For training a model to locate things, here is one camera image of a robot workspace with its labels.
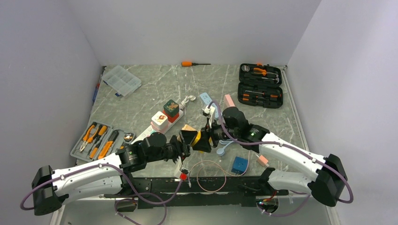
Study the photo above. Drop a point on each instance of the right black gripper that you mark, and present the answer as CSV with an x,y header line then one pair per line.
x,y
203,144

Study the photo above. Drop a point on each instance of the black tool case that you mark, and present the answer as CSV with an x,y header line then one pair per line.
x,y
257,90

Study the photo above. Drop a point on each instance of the blue cube adapter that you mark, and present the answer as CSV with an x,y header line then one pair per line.
x,y
239,166

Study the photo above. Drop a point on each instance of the clear plastic screw box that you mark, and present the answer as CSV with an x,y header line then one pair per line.
x,y
121,80

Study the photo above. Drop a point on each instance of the grey tool case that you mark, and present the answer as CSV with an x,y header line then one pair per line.
x,y
100,140

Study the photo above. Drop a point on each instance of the light blue plug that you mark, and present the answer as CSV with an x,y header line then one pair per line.
x,y
207,100

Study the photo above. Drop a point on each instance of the small pink charger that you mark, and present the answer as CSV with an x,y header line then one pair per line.
x,y
262,161

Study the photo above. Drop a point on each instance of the white cube adapter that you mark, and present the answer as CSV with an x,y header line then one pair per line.
x,y
159,121

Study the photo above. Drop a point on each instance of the blue pen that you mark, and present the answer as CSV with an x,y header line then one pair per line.
x,y
96,89

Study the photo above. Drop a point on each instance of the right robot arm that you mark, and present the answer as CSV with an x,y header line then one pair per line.
x,y
324,178

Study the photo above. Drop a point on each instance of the peach cube adapter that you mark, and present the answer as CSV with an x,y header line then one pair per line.
x,y
187,127

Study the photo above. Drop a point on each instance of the black base frame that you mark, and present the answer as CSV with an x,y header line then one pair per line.
x,y
206,191

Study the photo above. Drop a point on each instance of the orange pliers in black case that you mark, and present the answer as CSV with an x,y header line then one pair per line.
x,y
264,72

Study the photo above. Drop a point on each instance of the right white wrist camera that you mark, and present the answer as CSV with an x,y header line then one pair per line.
x,y
209,111

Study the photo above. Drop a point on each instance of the yellow cube adapter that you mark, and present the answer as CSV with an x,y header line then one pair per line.
x,y
200,137

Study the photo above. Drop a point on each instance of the round tape measure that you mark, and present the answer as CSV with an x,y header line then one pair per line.
x,y
245,68

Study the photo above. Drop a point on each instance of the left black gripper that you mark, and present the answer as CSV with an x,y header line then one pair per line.
x,y
186,137

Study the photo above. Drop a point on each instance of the orange handle screwdriver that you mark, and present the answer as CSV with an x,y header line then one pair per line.
x,y
190,64

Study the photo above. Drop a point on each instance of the red cube adapter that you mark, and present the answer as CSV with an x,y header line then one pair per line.
x,y
172,119

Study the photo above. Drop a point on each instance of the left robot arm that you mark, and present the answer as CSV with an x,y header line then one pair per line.
x,y
109,175

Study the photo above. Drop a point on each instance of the dark green cube adapter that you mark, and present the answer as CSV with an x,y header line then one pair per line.
x,y
171,108

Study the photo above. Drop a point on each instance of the white power strip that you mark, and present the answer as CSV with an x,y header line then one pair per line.
x,y
149,130

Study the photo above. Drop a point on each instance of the pink power strip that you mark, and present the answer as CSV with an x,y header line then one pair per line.
x,y
228,101

